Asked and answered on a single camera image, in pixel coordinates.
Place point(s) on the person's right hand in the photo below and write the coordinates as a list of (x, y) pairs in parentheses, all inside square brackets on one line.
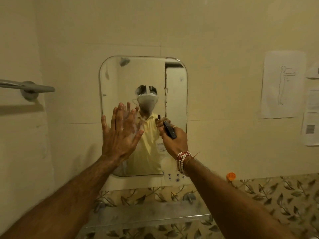
[(177, 144)]

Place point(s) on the person's left hand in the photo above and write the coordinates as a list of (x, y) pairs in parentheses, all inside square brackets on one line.
[(119, 141)]

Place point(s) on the white spray bottle black trigger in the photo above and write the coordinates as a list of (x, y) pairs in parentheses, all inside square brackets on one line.
[(170, 131)]

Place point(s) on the wall mirror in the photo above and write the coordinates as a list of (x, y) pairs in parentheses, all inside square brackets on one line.
[(149, 77)]

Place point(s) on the person's right forearm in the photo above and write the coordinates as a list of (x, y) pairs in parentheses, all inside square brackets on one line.
[(231, 206)]

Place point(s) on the person's left forearm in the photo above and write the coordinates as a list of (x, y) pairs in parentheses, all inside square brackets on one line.
[(62, 201)]

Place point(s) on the chrome towel bar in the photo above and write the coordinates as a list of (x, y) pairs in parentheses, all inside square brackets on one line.
[(30, 89)]

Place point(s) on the paper sheet with figure drawing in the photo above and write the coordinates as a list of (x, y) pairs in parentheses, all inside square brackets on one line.
[(281, 84)]

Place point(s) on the printed paper sheet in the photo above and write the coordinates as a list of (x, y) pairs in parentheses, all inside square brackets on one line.
[(311, 121)]

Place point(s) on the curled white paper sheet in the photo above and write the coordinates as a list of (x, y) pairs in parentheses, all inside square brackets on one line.
[(312, 73)]

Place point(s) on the orange plastic wall holder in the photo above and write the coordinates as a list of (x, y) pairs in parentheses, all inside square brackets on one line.
[(231, 176)]

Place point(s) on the glass wall shelf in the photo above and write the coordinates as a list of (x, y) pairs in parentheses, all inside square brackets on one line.
[(149, 216)]

